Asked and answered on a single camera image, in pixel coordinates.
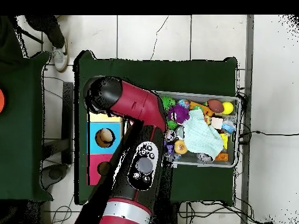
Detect mint green cloth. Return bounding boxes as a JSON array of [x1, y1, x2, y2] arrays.
[[182, 109, 225, 160]]

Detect clear mesh bin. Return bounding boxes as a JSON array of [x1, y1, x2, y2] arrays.
[[154, 90, 242, 169]]

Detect large green spiky ball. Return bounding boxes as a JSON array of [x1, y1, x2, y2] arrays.
[[161, 96, 176, 110]]

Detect purple spiky ball with eyes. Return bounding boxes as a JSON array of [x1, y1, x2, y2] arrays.
[[168, 104, 190, 124]]

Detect orange textured ball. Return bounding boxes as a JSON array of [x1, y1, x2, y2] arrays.
[[173, 140, 189, 155]]

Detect small globe print ball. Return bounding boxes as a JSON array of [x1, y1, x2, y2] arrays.
[[178, 98, 192, 110]]

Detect dark green table cloth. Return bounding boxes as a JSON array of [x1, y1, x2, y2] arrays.
[[74, 50, 239, 206]]

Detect plain wooden block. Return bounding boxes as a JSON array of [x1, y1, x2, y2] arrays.
[[211, 117, 224, 130]]

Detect brown toy football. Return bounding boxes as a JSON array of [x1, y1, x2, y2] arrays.
[[207, 99, 225, 114]]

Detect clear plastic bottle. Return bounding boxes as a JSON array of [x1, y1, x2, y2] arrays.
[[222, 120, 237, 135]]

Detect orange toy brick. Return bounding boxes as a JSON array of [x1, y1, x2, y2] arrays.
[[214, 153, 230, 162]]

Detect yellow ball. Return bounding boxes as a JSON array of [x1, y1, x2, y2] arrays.
[[221, 101, 234, 115]]

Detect person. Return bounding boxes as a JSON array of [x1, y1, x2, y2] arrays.
[[0, 15, 69, 73]]

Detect dark green side table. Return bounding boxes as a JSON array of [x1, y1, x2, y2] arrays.
[[0, 51, 52, 202]]

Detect orange disc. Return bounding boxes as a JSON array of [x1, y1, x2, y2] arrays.
[[0, 88, 6, 113]]

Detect black cable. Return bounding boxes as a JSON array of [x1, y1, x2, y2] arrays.
[[239, 128, 299, 139]]

